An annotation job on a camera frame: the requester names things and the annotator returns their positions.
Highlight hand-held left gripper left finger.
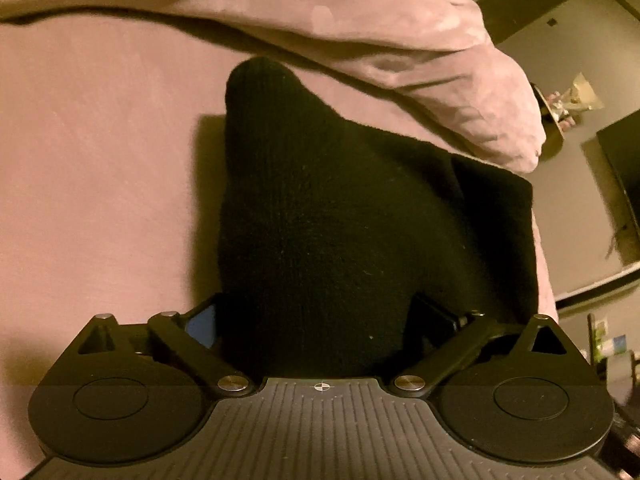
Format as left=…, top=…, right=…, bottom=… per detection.
left=75, top=300, right=257, bottom=395

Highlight lilac duvet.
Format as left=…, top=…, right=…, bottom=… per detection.
left=0, top=0, right=547, bottom=173

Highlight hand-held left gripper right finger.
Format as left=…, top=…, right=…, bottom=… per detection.
left=392, top=295, right=581, bottom=401

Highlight lilac bed sheet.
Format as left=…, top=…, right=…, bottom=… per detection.
left=0, top=15, right=557, bottom=461

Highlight wrapped flower bouquet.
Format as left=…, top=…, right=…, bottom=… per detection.
left=542, top=72, right=606, bottom=131

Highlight black television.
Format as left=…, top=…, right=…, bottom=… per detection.
left=596, top=109, right=640, bottom=266

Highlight small green white packets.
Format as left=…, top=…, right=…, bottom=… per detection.
left=589, top=314, right=640, bottom=363

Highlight white shelf board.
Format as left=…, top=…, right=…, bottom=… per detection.
left=554, top=262, right=640, bottom=312

